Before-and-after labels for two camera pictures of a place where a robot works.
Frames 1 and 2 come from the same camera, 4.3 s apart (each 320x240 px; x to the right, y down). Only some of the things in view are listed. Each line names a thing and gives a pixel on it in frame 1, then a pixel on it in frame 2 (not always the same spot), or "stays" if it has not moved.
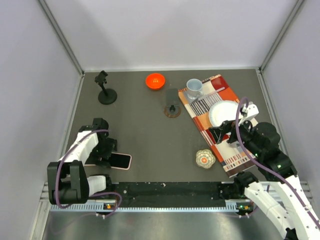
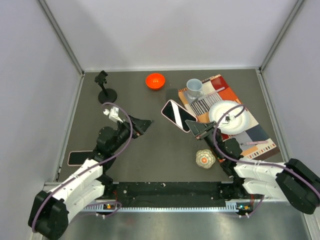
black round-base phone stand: (107, 96) stays
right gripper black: (218, 131) -> (198, 128)
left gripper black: (111, 145) -> (140, 126)
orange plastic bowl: (155, 81) stays
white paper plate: (222, 111) stays
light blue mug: (194, 87) stays
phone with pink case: (121, 161) -> (178, 114)
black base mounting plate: (172, 195) stays
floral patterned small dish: (205, 158) stays
